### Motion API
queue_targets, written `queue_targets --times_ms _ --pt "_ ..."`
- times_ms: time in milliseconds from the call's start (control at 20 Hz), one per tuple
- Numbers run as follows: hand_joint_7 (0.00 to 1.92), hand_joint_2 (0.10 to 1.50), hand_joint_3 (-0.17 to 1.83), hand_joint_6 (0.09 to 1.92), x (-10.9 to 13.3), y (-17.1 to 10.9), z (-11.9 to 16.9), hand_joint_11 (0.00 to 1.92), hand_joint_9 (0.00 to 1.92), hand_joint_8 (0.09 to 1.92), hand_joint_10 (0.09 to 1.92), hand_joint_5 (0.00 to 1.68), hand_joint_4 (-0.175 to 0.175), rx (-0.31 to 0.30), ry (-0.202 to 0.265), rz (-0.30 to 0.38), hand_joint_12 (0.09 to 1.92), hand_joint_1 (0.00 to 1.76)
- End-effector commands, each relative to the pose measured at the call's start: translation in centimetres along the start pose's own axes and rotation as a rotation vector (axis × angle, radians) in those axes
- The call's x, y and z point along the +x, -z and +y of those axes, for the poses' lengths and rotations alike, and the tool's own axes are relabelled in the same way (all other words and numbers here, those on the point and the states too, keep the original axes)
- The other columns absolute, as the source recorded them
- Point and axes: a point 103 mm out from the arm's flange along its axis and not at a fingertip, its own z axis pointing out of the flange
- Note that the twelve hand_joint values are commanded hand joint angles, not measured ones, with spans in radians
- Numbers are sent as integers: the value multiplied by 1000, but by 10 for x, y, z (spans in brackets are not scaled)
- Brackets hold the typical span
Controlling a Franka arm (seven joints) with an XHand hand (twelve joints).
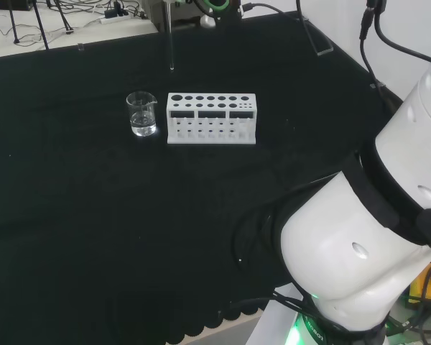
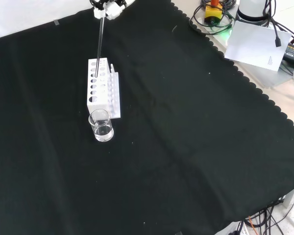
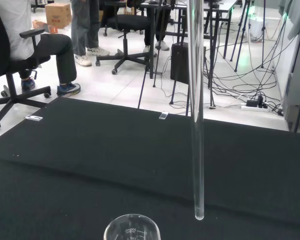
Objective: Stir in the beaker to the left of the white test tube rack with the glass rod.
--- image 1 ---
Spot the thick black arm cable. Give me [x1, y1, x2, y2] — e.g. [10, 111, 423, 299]
[358, 0, 431, 63]

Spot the large clear acrylic clip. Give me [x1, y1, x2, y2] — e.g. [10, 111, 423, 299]
[301, 17, 334, 57]

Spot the black bench cloth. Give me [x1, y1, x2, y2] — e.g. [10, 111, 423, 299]
[0, 9, 405, 345]

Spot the white test tube rack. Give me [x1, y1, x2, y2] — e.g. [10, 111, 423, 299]
[166, 92, 256, 145]

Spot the black tripod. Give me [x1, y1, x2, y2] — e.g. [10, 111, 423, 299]
[7, 0, 73, 50]

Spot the clear glass rod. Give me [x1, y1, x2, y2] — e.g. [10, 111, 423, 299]
[166, 0, 176, 72]

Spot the grey equipment box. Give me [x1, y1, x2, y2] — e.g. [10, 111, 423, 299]
[142, 0, 203, 34]

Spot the clear glass beaker with water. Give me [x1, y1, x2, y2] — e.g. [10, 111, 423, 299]
[125, 91, 158, 137]

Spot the white power strip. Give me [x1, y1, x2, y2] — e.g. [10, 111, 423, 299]
[99, 14, 131, 24]

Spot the yellow stop button box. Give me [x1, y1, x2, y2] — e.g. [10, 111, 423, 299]
[408, 257, 431, 311]

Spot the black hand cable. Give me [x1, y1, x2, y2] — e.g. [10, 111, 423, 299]
[242, 2, 302, 23]

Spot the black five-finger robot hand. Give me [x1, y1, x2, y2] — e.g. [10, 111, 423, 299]
[161, 0, 244, 29]

